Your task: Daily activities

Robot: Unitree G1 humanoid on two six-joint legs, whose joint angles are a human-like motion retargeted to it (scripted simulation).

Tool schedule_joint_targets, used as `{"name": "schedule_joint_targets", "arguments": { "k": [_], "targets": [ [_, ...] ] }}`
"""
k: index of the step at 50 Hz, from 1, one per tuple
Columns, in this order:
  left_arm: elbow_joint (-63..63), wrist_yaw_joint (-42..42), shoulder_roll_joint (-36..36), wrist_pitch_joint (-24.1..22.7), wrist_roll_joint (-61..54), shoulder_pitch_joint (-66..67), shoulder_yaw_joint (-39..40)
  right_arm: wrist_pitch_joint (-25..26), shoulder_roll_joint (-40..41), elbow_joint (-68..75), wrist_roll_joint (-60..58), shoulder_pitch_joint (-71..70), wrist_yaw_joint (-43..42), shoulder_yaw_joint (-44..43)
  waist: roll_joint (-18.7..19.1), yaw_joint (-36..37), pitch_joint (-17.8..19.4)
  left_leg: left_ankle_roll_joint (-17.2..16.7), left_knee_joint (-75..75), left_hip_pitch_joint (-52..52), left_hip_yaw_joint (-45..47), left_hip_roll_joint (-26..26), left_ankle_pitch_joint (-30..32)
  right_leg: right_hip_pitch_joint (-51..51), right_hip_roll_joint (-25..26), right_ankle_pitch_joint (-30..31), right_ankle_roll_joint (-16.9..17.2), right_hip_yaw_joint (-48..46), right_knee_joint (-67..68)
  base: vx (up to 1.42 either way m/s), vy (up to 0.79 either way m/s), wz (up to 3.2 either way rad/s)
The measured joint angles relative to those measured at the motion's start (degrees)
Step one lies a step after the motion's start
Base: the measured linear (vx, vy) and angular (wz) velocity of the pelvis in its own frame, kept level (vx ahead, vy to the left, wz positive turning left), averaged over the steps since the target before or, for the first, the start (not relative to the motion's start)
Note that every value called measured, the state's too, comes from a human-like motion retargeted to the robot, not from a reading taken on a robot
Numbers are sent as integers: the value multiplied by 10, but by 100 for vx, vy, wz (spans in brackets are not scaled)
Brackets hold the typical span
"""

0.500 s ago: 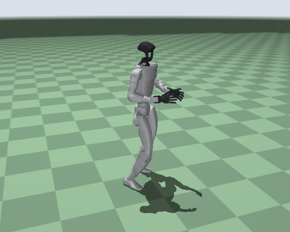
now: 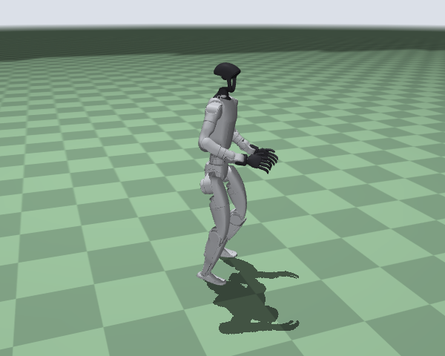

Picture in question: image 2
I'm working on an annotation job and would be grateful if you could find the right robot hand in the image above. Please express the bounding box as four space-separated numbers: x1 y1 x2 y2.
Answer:
235 153 272 174

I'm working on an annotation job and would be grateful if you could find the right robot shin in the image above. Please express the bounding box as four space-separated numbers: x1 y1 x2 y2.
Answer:
201 230 228 277

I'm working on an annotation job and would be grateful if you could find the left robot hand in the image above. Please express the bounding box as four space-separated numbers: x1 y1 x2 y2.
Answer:
250 144 278 167

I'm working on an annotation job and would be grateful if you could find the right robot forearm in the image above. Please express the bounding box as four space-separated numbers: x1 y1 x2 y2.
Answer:
202 138 245 164

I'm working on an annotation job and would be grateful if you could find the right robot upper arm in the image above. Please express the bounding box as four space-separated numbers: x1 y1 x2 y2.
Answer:
198 102 223 152

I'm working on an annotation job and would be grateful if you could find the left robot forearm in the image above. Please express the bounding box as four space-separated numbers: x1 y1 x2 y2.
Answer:
232 128 256 154

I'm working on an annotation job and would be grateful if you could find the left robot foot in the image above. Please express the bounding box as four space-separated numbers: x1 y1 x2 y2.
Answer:
220 247 237 257

